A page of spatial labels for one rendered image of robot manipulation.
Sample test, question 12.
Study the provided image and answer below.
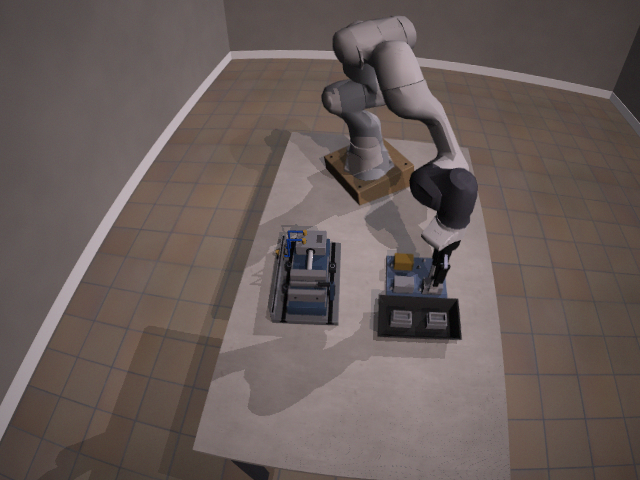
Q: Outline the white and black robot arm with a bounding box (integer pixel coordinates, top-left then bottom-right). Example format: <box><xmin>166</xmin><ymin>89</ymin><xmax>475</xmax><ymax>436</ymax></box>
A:
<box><xmin>321</xmin><ymin>16</ymin><xmax>478</xmax><ymax>251</ymax></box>

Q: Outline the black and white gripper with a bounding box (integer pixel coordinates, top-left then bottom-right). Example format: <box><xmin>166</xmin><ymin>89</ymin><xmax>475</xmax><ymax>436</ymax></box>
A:
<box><xmin>428</xmin><ymin>240</ymin><xmax>461</xmax><ymax>293</ymax></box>

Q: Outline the grey flat bar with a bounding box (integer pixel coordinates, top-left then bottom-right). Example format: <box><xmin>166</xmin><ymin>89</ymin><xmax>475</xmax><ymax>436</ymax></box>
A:
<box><xmin>290</xmin><ymin>281</ymin><xmax>326</xmax><ymax>288</ymax></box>

